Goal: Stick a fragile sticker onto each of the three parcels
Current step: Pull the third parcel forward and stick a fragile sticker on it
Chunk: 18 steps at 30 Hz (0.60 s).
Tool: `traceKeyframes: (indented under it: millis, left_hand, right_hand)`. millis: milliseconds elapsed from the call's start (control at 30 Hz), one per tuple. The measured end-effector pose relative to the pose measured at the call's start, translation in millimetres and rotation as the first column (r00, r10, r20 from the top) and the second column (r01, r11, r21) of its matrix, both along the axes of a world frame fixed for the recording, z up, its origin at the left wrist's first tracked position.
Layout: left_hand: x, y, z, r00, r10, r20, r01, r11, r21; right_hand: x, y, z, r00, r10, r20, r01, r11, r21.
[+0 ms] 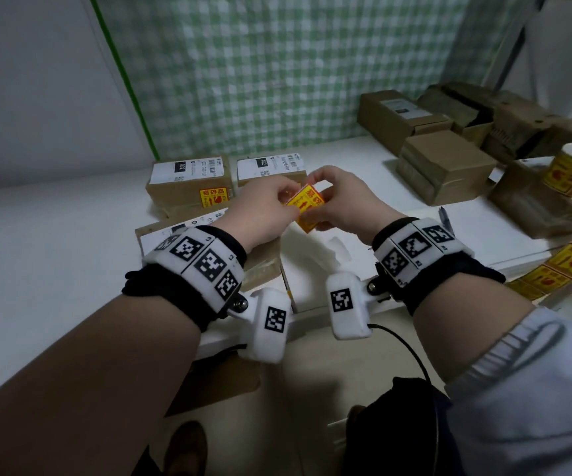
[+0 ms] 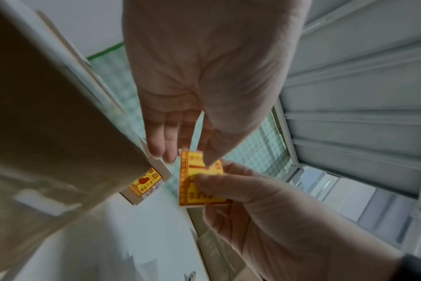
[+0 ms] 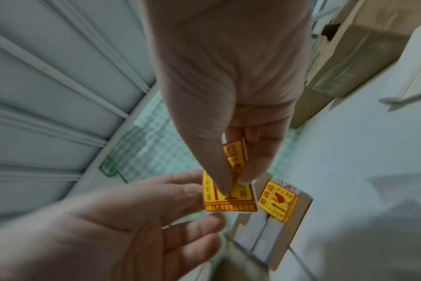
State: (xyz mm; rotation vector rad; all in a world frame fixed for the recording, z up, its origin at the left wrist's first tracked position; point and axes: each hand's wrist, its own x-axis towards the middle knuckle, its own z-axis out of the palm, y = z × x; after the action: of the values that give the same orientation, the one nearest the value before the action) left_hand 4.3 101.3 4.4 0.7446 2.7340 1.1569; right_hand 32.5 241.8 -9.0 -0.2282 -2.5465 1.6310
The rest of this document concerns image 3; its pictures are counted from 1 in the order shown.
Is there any person's right hand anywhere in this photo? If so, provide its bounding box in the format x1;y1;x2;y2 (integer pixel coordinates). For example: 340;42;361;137
140;0;312;194

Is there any person's left hand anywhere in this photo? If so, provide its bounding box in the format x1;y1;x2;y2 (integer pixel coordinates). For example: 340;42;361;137
0;169;227;281

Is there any brown cardboard box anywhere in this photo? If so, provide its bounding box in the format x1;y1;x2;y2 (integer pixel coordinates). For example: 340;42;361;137
290;0;421;130

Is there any yellow red sticker sheet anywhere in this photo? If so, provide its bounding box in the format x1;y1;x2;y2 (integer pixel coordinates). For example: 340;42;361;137
201;138;259;213

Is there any green cutting mat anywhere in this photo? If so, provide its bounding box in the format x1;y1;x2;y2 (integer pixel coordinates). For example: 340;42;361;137
99;90;303;185

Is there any white cloth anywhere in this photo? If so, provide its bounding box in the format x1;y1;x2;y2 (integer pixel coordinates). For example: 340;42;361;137
378;21;421;106

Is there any white carton box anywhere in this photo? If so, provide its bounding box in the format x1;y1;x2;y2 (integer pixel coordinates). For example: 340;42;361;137
230;172;314;272

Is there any white panelled shutter door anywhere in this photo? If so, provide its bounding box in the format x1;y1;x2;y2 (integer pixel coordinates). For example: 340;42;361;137
0;0;159;228

